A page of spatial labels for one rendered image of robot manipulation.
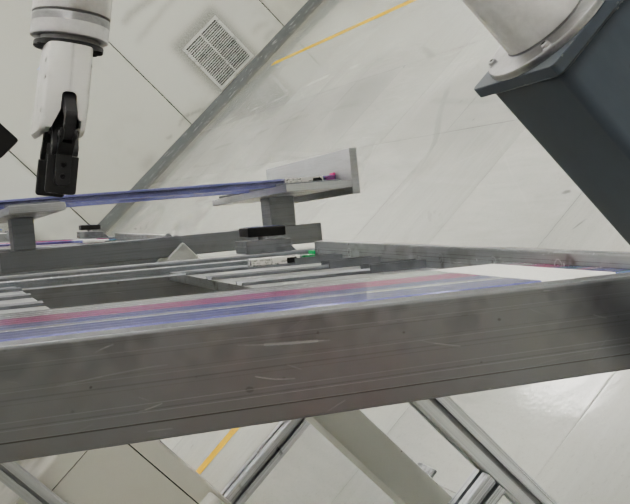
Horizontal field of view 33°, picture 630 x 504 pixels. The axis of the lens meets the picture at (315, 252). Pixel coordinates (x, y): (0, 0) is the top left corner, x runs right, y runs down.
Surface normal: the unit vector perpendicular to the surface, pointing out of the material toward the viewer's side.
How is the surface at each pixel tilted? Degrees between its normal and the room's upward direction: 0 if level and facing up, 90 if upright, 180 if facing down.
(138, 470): 90
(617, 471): 0
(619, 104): 90
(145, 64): 90
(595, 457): 0
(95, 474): 90
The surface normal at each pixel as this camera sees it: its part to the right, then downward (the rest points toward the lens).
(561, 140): -0.62, 0.74
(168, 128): 0.35, 0.03
